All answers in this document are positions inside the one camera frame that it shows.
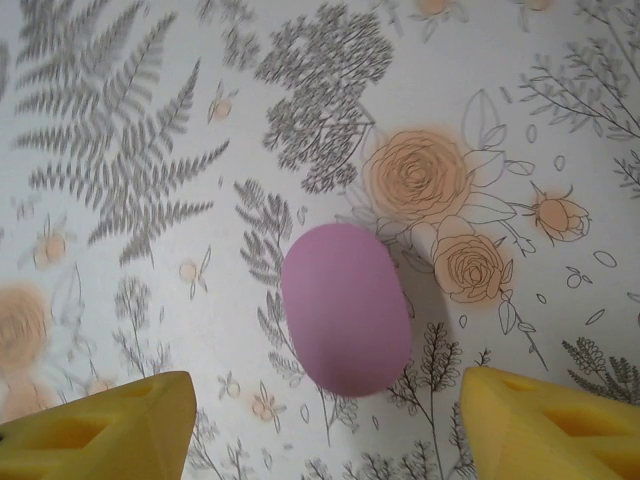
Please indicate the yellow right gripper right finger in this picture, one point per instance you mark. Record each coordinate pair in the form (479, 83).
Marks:
(540, 435)

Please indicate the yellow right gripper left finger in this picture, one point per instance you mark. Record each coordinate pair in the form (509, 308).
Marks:
(110, 435)

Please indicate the pink earbud charging case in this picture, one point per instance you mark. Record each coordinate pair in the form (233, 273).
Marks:
(345, 310)

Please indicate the floral patterned table covering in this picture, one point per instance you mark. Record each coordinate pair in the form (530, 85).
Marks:
(150, 300)

